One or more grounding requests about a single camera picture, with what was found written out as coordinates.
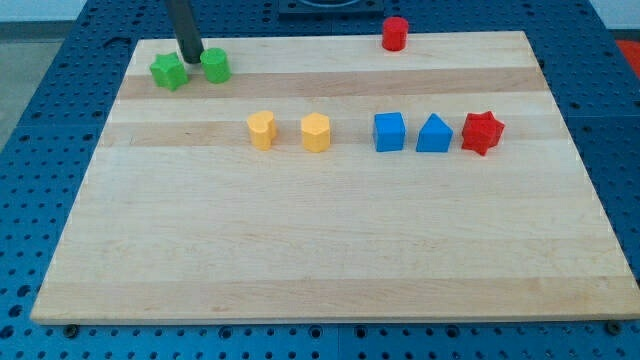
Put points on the green star block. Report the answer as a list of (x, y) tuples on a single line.
[(168, 71)]

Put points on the yellow heart block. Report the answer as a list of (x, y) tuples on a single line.
[(262, 129)]

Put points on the red star block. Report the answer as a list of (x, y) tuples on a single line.
[(481, 131)]

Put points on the light wooden board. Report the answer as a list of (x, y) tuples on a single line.
[(181, 220)]

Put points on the yellow hexagon block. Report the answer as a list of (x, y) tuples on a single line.
[(316, 132)]

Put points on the blue cube block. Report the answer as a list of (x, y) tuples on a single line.
[(389, 132)]

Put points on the blue triangle block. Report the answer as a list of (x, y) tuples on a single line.
[(434, 136)]

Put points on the green cylinder block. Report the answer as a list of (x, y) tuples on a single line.
[(214, 62)]

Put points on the red cylinder block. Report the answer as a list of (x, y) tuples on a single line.
[(394, 33)]

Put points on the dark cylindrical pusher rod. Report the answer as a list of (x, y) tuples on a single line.
[(187, 34)]

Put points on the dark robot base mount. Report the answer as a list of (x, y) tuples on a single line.
[(301, 8)]

